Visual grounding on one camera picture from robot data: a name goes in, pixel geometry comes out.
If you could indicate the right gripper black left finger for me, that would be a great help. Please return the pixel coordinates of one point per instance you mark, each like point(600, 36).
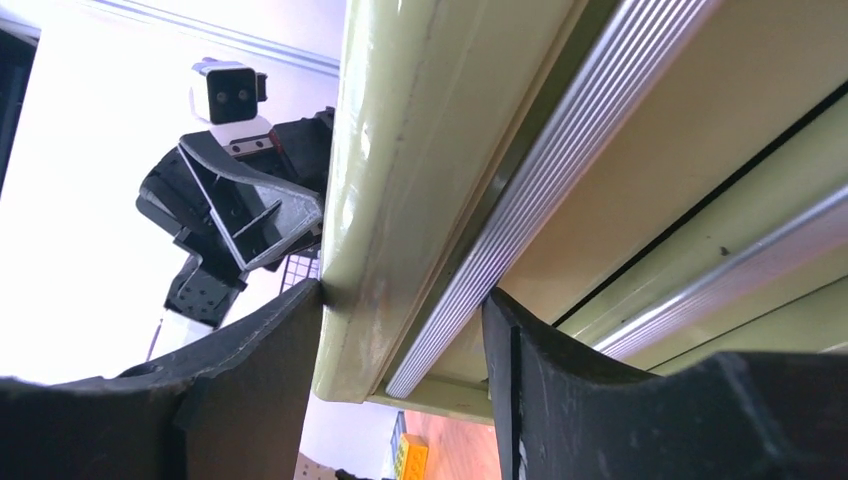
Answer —
point(230, 405)

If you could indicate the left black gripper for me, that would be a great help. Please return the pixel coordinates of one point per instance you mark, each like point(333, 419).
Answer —
point(261, 201)

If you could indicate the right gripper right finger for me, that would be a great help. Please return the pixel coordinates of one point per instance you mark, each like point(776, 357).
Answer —
point(563, 410)

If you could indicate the black wire basket organizer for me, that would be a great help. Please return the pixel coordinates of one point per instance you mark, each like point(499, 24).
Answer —
point(300, 266)

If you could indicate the green drawer cabinet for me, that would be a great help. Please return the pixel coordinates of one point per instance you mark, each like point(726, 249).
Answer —
point(659, 180)

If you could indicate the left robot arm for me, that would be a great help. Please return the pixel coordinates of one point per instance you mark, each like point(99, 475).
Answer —
point(199, 297)

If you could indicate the yellow grid box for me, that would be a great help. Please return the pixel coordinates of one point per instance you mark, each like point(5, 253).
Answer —
point(409, 452)

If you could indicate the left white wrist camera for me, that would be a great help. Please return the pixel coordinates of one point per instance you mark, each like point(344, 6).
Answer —
point(225, 92)

